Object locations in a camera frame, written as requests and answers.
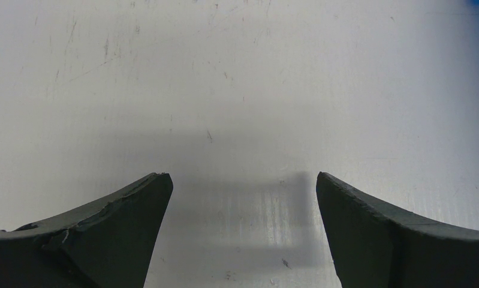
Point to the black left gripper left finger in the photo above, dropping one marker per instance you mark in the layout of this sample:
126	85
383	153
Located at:
107	242

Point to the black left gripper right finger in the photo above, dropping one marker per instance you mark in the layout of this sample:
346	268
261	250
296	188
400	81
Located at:
376	244

